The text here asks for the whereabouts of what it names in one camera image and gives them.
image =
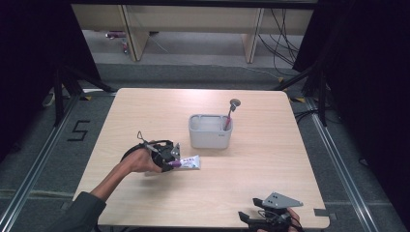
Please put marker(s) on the yellow black tape piece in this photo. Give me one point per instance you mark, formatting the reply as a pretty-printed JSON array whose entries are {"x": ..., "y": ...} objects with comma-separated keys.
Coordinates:
[
  {"x": 86, "y": 97},
  {"x": 298, "y": 100}
]

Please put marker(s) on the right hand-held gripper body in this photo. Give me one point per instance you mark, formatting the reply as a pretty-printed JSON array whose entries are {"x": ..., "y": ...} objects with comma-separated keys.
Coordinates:
[{"x": 277, "y": 206}]

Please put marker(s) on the pink item on floor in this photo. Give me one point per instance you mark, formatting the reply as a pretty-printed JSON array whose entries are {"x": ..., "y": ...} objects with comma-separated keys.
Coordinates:
[{"x": 115, "y": 34}]

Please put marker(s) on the grey plastic holder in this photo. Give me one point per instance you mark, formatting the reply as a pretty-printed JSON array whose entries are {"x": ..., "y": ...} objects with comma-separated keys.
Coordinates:
[{"x": 208, "y": 137}]

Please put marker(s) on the dark grey sleeve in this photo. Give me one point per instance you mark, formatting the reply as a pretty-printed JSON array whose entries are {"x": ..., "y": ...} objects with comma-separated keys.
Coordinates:
[{"x": 80, "y": 214}]

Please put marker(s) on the pink toothbrush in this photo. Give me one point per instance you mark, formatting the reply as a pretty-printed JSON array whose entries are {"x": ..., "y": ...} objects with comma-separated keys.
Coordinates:
[{"x": 229, "y": 117}]

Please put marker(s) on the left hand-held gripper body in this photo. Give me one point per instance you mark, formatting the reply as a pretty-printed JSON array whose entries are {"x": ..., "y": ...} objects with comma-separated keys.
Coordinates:
[{"x": 164, "y": 153}]

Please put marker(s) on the black curtain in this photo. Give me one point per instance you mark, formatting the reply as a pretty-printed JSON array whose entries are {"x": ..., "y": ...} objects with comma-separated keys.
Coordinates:
[
  {"x": 35, "y": 48},
  {"x": 370, "y": 80}
]

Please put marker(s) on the person's right hand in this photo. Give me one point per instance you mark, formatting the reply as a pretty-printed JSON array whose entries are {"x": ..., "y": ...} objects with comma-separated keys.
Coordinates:
[{"x": 293, "y": 220}]

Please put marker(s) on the white purple toothpaste tube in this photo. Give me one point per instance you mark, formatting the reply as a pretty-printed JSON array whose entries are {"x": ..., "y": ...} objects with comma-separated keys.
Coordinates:
[{"x": 190, "y": 162}]

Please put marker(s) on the light wooden desk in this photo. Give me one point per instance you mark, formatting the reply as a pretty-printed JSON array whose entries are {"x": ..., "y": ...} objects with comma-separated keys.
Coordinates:
[{"x": 193, "y": 19}]

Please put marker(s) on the person's left hand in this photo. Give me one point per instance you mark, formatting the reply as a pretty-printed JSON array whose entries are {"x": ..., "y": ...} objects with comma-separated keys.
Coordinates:
[{"x": 140, "y": 162}]

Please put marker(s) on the grey tape piece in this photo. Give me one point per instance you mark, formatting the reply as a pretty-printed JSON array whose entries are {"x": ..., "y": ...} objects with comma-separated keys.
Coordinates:
[
  {"x": 67, "y": 205},
  {"x": 324, "y": 213}
]

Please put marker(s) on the aluminium floor rail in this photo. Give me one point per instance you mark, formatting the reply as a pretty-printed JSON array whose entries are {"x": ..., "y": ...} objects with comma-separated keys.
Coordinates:
[
  {"x": 35, "y": 167},
  {"x": 341, "y": 167}
]

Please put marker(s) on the black metal stand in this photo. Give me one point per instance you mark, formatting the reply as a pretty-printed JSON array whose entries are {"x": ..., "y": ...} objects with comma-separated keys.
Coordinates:
[
  {"x": 61, "y": 93},
  {"x": 319, "y": 93}
]

